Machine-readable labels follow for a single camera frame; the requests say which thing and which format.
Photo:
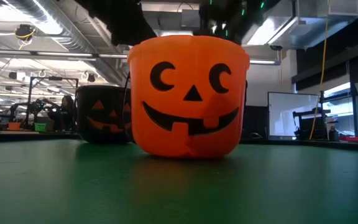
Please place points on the small green bin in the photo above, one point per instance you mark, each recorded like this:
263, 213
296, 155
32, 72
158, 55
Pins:
40, 127

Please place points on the green table mat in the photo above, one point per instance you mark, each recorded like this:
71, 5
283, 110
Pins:
104, 186

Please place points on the white board panel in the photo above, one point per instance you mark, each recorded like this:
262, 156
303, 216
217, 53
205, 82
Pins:
287, 112

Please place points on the small orange bin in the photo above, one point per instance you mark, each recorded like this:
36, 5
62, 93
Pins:
14, 125

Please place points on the orange pumpkin bucket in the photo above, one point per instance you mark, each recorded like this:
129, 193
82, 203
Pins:
188, 93

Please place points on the black pumpkin bucket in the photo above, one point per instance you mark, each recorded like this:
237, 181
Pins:
101, 112

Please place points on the black monitor screen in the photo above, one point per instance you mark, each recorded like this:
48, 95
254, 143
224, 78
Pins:
255, 121

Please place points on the long tube ceiling light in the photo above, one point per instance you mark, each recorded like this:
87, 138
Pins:
57, 54

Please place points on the black metal rig frame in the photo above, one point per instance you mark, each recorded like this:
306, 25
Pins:
54, 78

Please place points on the person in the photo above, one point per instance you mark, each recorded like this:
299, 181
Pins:
62, 115

